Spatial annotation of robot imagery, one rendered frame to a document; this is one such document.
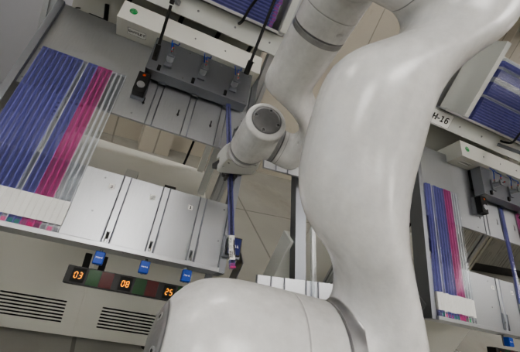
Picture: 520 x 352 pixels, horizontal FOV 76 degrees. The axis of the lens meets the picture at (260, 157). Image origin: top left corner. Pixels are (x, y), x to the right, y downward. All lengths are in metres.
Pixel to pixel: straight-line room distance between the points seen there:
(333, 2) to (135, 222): 0.72
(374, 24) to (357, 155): 4.18
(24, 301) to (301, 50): 1.32
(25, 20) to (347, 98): 3.47
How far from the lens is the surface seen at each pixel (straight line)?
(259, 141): 0.65
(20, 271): 1.47
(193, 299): 0.27
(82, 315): 1.54
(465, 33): 0.33
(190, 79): 1.13
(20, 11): 3.64
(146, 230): 0.97
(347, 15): 0.53
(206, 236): 0.99
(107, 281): 0.95
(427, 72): 0.30
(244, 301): 0.26
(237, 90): 1.16
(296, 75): 0.57
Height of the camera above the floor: 1.28
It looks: 15 degrees down
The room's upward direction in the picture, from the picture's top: 23 degrees clockwise
